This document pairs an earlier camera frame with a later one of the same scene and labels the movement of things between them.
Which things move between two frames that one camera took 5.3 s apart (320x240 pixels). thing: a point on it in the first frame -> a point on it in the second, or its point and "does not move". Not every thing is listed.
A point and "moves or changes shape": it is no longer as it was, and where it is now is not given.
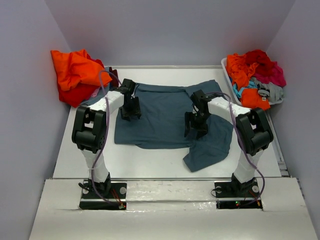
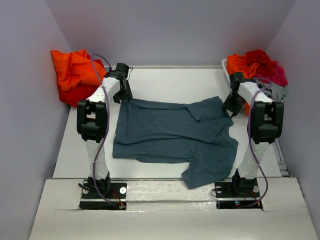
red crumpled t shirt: (261, 57) does not move
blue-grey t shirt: (162, 122) moves or changes shape
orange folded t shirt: (73, 68) does not move
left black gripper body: (131, 105) -> (125, 93)
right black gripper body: (200, 118) -> (234, 102)
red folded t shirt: (77, 94) does not move
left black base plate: (105, 188) does not move
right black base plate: (232, 195) does not move
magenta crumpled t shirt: (276, 75) does not move
